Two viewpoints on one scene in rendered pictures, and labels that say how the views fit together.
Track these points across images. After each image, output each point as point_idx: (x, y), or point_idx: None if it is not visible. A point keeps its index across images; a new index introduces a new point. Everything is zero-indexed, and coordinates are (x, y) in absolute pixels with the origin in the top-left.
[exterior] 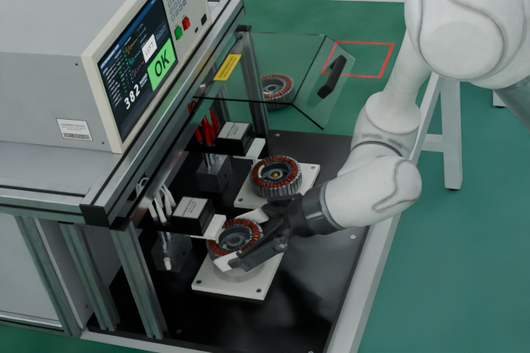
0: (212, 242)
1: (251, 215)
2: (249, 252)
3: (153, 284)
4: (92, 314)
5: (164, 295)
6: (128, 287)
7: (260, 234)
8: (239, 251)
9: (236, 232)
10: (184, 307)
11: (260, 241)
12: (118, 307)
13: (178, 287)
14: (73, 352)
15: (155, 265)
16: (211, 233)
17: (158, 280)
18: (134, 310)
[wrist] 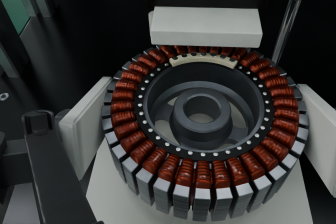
0: (167, 51)
1: (321, 123)
2: (30, 165)
3: (130, 32)
4: None
5: (103, 52)
6: (120, 8)
7: (240, 186)
8: (65, 122)
9: (249, 107)
10: (67, 90)
11: (39, 203)
12: (78, 8)
13: (121, 67)
14: None
15: None
16: (163, 21)
17: (140, 36)
18: (69, 26)
